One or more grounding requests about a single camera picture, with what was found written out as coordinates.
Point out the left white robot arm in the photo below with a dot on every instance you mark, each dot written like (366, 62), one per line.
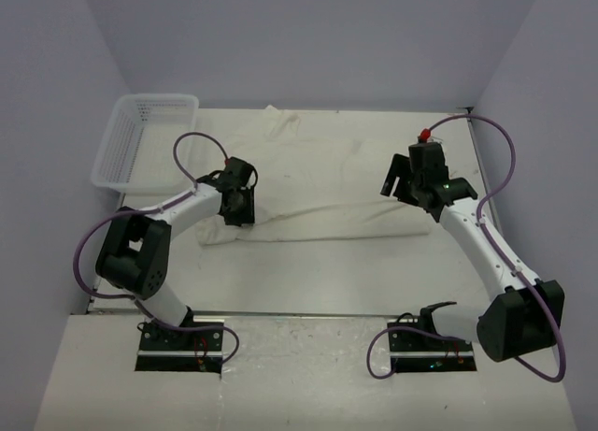
(135, 253)

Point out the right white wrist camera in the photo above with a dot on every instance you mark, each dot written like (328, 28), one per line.
(432, 139)

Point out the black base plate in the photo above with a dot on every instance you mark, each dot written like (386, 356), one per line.
(162, 350)
(414, 353)

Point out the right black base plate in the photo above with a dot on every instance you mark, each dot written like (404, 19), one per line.
(414, 353)

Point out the cream white t shirt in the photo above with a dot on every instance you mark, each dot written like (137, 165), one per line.
(315, 185)

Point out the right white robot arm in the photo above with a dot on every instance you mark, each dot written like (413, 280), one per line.
(524, 312)

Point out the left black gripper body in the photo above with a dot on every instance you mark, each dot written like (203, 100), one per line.
(243, 211)

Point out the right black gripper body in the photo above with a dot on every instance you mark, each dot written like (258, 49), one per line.
(416, 182)

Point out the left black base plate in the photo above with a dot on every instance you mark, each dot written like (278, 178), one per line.
(162, 350)

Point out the white plastic basket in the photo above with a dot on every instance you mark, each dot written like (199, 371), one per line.
(135, 155)

